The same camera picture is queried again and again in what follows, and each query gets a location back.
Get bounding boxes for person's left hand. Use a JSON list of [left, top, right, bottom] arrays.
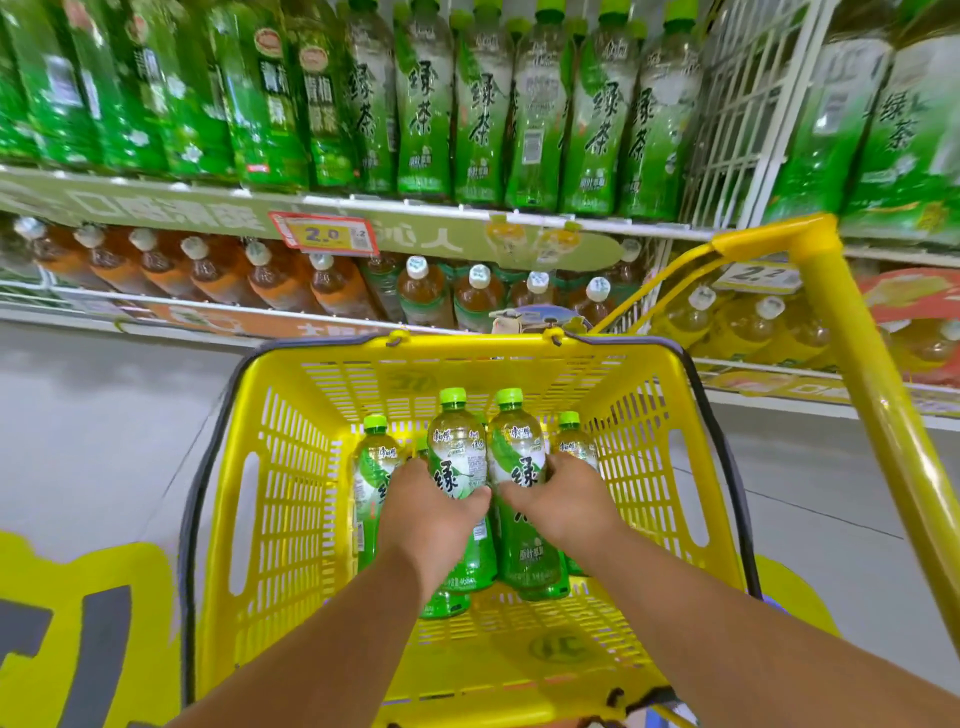
[[377, 457, 494, 595]]

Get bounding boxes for person's right hand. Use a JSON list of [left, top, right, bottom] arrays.
[[495, 452, 628, 560]]

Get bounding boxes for green tea bottle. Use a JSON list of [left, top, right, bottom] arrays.
[[414, 435, 472, 621], [549, 411, 601, 579], [426, 387, 499, 595], [352, 414, 407, 573], [486, 387, 572, 603]]

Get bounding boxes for person's left forearm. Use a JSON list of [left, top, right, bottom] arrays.
[[166, 551, 451, 728]]

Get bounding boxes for person's right forearm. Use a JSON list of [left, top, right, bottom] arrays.
[[573, 523, 960, 728]]

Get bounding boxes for yellow plastic shopping basket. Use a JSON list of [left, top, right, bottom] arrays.
[[180, 330, 759, 728]]

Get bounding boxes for row of white-cap green-label bottles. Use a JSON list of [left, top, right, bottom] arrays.
[[360, 238, 646, 335]]

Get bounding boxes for orange shelf edge strip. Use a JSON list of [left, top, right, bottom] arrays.
[[127, 300, 451, 342]]

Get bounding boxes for row of yellow drink bottles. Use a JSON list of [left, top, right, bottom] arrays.
[[651, 281, 960, 385]]

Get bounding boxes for red and yellow price tag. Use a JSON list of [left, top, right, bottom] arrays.
[[267, 211, 381, 258]]

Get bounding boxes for white price tag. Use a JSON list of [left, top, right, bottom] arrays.
[[711, 260, 804, 295]]

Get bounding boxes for row of amber orange-label bottles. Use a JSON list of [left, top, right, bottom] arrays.
[[11, 216, 384, 322]]

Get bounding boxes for row of light green bottles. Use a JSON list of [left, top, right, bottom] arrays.
[[337, 0, 706, 223]]

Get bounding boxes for yellow floor sticker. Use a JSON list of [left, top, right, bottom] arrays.
[[0, 531, 183, 728]]

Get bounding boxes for green shelf edge strip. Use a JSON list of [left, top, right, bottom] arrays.
[[0, 166, 627, 273]]

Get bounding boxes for red shelf edge strip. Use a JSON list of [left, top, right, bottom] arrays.
[[855, 267, 960, 325]]

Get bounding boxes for group of large green bottles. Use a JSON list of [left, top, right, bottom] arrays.
[[763, 0, 960, 247]]

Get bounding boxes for row of dark green bottles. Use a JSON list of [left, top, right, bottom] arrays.
[[0, 0, 360, 194]]

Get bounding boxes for dark basket carry handle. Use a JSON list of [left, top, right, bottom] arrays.
[[177, 332, 763, 708]]

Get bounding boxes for yellow metal cart frame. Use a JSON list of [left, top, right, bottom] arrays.
[[588, 213, 960, 655]]

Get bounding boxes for white wire shelf divider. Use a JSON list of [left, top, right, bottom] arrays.
[[678, 0, 834, 231]]

